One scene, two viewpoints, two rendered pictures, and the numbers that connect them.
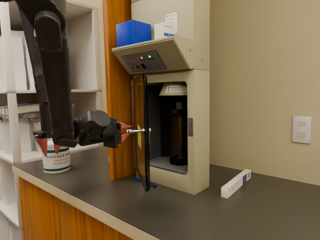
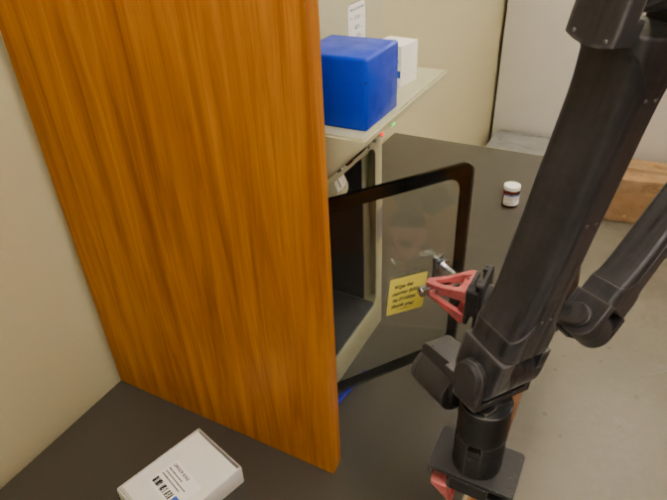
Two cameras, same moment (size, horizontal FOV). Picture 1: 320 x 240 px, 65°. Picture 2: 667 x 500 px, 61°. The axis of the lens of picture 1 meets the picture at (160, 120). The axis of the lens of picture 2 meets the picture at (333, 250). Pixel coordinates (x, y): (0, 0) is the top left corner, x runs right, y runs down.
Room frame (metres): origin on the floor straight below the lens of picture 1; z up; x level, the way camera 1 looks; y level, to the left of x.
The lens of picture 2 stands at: (1.22, 0.81, 1.78)
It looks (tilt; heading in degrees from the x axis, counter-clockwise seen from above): 33 degrees down; 258
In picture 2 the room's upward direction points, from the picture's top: 3 degrees counter-clockwise
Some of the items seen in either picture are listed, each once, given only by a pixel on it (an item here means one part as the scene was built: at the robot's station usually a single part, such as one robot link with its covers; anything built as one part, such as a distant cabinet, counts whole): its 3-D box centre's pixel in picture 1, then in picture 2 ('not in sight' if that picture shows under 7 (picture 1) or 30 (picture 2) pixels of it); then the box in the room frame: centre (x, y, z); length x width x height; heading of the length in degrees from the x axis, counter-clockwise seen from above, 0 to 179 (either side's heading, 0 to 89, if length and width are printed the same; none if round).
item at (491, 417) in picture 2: (49, 109); (480, 411); (0.97, 0.43, 1.27); 0.07 x 0.06 x 0.07; 107
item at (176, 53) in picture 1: (149, 58); (374, 127); (0.97, 0.03, 1.46); 0.32 x 0.12 x 0.10; 48
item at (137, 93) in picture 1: (139, 129); (390, 287); (0.96, 0.08, 1.19); 0.30 x 0.01 x 0.40; 13
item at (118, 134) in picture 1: (120, 131); (454, 294); (0.87, 0.14, 1.20); 0.09 x 0.07 x 0.07; 139
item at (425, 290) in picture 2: (133, 129); (437, 279); (0.88, 0.09, 1.20); 0.10 x 0.05 x 0.03; 13
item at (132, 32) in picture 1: (134, 35); (347, 80); (1.03, 0.10, 1.56); 0.10 x 0.10 x 0.09; 48
